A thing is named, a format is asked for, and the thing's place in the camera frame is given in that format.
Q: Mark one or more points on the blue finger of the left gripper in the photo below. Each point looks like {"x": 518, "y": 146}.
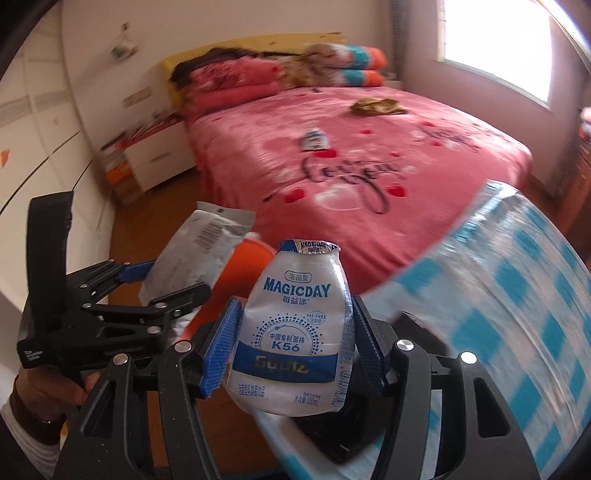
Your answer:
{"x": 133, "y": 273}
{"x": 163, "y": 309}

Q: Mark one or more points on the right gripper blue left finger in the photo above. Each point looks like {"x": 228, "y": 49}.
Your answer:
{"x": 218, "y": 346}

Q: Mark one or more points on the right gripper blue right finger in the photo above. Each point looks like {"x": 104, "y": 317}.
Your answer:
{"x": 369, "y": 345}

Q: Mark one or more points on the silver foil pouch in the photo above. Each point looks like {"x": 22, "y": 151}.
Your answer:
{"x": 198, "y": 251}

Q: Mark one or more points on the white Magicday yogurt bottle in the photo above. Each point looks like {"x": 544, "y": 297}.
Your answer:
{"x": 296, "y": 341}

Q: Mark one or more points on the orange plastic trash bucket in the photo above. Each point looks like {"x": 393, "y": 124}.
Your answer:
{"x": 239, "y": 276}

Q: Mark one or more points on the person's left hand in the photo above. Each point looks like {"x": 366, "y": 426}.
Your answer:
{"x": 48, "y": 395}

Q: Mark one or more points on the black smartphone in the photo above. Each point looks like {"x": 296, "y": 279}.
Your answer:
{"x": 341, "y": 435}

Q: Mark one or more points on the white bedside table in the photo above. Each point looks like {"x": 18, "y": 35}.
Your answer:
{"x": 137, "y": 161}

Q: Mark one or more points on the blue checkered tablecloth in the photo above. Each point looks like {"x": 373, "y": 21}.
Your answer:
{"x": 508, "y": 287}

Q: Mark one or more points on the white wardrobe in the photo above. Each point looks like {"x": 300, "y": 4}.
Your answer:
{"x": 45, "y": 149}

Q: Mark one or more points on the pink love you bed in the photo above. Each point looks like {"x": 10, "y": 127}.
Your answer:
{"x": 386, "y": 190}

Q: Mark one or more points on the pink love you pillows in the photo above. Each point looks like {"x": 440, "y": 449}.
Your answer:
{"x": 230, "y": 83}

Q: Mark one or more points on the small silver blue wrapper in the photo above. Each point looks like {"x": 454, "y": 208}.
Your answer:
{"x": 314, "y": 140}

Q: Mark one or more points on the brown wooden cabinet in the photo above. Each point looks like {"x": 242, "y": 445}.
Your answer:
{"x": 578, "y": 190}

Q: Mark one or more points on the olive crumpled cloth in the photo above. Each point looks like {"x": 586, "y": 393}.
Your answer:
{"x": 377, "y": 107}

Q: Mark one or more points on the yellow headboard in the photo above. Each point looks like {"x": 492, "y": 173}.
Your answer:
{"x": 287, "y": 43}

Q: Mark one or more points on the rolled colourful quilt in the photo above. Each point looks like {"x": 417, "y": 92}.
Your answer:
{"x": 341, "y": 65}

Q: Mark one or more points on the bright window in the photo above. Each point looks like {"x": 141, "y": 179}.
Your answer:
{"x": 509, "y": 42}

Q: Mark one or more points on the checkered grey curtain left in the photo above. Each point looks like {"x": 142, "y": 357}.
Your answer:
{"x": 400, "y": 25}

